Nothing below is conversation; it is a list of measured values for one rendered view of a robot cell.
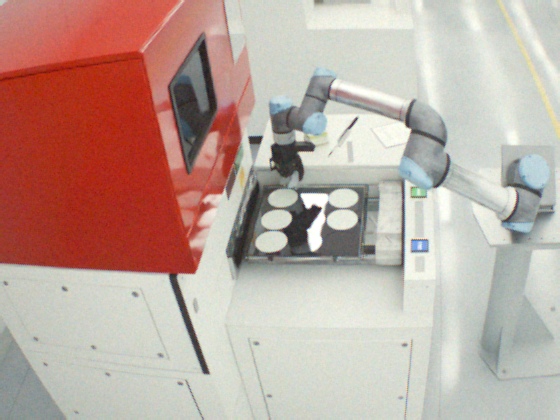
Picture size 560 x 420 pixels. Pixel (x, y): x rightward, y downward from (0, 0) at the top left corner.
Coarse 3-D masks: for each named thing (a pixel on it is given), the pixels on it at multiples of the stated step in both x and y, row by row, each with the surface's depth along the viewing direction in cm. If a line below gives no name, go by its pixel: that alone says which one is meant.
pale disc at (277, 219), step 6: (276, 210) 224; (282, 210) 223; (264, 216) 222; (270, 216) 222; (276, 216) 221; (282, 216) 221; (288, 216) 221; (264, 222) 220; (270, 222) 219; (276, 222) 219; (282, 222) 219; (288, 222) 218; (270, 228) 217; (276, 228) 217
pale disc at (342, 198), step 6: (336, 192) 227; (342, 192) 227; (348, 192) 227; (354, 192) 226; (330, 198) 225; (336, 198) 225; (342, 198) 224; (348, 198) 224; (354, 198) 224; (336, 204) 222; (342, 204) 222; (348, 204) 222
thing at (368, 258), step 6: (366, 258) 208; (372, 258) 207; (402, 258) 205; (312, 264) 213; (318, 264) 212; (324, 264) 212; (330, 264) 211; (336, 264) 211; (342, 264) 211; (348, 264) 210; (354, 264) 210; (360, 264) 210; (366, 264) 209; (402, 264) 207
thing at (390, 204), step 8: (384, 200) 224; (392, 200) 223; (400, 200) 223; (384, 208) 221; (392, 208) 220; (400, 208) 220; (384, 216) 217; (392, 216) 217; (400, 216) 216; (384, 224) 214; (392, 224) 214; (400, 224) 213; (384, 240) 208; (392, 240) 208; (400, 240) 207; (376, 264) 204; (384, 264) 203; (392, 264) 203; (400, 264) 202
